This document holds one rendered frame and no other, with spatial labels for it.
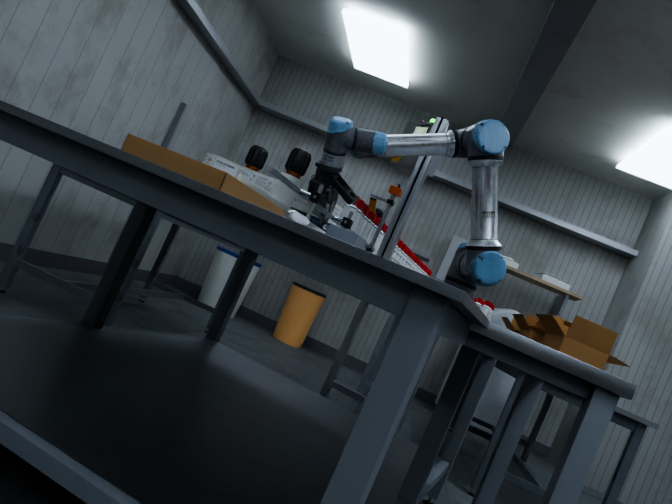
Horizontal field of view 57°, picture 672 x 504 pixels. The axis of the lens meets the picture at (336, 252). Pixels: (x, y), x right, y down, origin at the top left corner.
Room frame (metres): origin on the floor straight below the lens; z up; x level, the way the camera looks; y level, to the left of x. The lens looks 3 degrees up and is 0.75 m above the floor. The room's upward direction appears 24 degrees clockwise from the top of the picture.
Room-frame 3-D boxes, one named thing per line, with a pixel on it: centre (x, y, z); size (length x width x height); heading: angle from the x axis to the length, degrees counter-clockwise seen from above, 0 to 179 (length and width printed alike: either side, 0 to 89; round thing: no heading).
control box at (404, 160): (2.40, -0.14, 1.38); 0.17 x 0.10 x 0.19; 35
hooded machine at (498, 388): (6.30, -1.91, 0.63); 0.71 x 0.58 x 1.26; 81
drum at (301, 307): (6.69, 0.10, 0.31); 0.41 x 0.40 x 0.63; 171
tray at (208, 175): (1.40, 0.33, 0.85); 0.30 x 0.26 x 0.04; 160
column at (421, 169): (2.32, -0.17, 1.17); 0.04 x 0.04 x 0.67; 70
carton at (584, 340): (3.65, -1.52, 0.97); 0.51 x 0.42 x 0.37; 87
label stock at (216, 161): (2.41, 0.52, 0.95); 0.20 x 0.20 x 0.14
